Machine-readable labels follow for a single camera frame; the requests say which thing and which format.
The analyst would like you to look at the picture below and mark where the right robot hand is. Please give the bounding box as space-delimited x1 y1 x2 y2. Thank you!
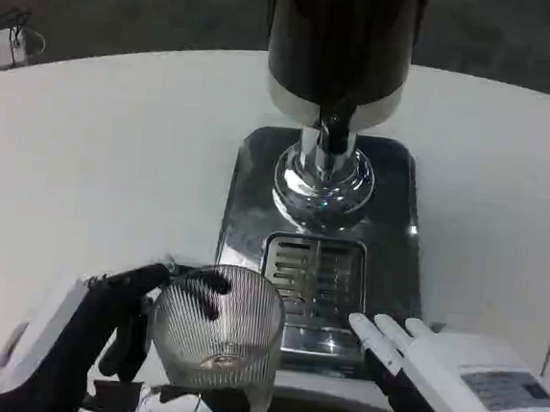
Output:
339 311 550 412

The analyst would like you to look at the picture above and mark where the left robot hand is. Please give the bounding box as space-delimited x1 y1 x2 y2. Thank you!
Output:
0 247 265 412

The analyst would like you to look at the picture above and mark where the clear ribbed glass cup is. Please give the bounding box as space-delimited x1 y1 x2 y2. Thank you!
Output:
142 258 292 412

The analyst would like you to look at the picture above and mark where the slotted steel drip grid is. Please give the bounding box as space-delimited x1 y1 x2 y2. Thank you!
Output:
258 230 372 331

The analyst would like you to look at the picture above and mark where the steel drip tray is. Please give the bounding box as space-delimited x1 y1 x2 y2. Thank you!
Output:
205 121 439 384

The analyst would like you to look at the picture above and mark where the black dispenser tap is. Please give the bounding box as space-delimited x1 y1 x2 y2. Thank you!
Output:
314 97 361 158

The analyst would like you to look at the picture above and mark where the black drink dispenser chrome stand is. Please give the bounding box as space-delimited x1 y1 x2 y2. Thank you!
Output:
246 0 427 241

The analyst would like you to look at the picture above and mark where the black cable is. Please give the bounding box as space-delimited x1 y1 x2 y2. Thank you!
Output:
0 7 34 64

